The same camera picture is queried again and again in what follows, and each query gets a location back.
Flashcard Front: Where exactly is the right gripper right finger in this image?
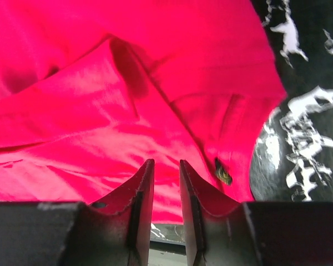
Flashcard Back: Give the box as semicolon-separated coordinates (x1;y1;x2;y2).
180;160;333;265

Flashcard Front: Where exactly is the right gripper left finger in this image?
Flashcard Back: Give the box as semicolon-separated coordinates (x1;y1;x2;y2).
0;159;155;265

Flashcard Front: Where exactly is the red polo shirt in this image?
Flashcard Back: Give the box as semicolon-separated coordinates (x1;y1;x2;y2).
0;1;286;223

